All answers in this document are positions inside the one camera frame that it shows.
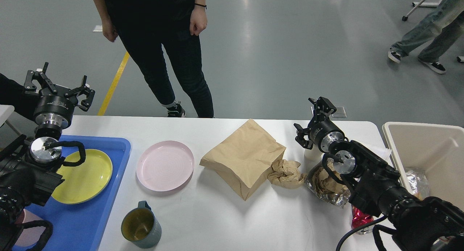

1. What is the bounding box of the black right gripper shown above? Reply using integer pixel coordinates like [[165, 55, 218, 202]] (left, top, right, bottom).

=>
[[294, 97, 346, 153]]

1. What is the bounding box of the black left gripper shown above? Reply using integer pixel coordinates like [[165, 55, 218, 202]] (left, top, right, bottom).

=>
[[23, 62, 96, 129]]

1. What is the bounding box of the pink plate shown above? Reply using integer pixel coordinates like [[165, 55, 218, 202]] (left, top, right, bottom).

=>
[[136, 140, 195, 192]]

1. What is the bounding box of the grey-blue mug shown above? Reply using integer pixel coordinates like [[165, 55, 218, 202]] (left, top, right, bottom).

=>
[[120, 201, 162, 249]]

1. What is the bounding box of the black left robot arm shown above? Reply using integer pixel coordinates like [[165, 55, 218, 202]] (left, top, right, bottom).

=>
[[0, 62, 95, 251]]

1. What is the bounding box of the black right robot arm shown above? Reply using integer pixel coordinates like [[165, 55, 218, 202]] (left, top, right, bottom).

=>
[[294, 97, 464, 251]]

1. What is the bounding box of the floor outlet plate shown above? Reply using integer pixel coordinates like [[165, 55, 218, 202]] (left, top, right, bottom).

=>
[[331, 107, 348, 118]]

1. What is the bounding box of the dark seated person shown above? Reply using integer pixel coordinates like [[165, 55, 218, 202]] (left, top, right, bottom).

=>
[[0, 74, 40, 122]]

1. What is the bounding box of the crumpled brown paper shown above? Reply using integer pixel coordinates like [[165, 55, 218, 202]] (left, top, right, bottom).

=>
[[268, 160, 308, 189]]

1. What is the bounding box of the white side table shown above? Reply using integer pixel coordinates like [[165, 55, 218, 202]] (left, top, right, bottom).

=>
[[0, 104, 22, 135]]

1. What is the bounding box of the crumpled foil with paper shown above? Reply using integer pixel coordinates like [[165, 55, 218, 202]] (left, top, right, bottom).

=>
[[304, 161, 350, 208]]

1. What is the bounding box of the brown paper bag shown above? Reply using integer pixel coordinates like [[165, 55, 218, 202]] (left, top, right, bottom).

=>
[[199, 119, 286, 201]]

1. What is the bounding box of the yellow plate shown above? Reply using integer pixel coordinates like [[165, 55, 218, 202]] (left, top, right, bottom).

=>
[[52, 149, 113, 204]]

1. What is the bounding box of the person in black clothes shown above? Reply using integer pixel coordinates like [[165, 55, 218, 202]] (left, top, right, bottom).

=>
[[93, 0, 214, 118]]

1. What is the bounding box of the red foil wrapper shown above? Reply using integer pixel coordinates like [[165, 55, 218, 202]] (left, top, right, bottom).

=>
[[351, 205, 375, 235]]

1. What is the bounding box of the foil scrap in bin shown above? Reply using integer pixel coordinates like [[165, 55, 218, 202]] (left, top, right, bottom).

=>
[[405, 168, 430, 200]]

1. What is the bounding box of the beige waste bin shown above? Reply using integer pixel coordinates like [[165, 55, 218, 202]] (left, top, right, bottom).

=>
[[382, 122, 464, 209]]

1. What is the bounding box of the blue plastic tray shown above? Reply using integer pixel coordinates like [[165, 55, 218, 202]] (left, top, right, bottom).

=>
[[26, 135, 131, 251]]

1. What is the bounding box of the pink cup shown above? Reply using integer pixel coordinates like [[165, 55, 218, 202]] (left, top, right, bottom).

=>
[[15, 209, 45, 247]]

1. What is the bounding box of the white rolling stand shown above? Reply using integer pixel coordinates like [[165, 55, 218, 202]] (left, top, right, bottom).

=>
[[401, 0, 442, 21]]

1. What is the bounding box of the person in blue jeans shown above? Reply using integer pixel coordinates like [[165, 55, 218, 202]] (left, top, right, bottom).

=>
[[388, 0, 464, 74]]

